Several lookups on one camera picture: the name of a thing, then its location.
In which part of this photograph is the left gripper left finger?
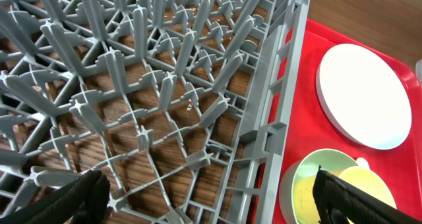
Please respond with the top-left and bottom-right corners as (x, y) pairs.
(1, 170), (110, 224)

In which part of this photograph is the yellow cup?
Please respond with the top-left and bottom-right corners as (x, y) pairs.
(293, 166), (397, 224)

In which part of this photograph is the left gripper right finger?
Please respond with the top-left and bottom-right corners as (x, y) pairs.
(313, 169), (421, 224)

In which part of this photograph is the grey dishwasher rack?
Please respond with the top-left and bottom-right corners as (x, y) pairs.
(1, 0), (310, 223)

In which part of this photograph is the red plastic tray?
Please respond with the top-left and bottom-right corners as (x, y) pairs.
(281, 19), (421, 219)

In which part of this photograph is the large light blue plate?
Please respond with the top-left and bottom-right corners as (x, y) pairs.
(316, 43), (412, 150)

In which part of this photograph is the green saucer plate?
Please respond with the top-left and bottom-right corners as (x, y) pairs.
(279, 148), (369, 223)

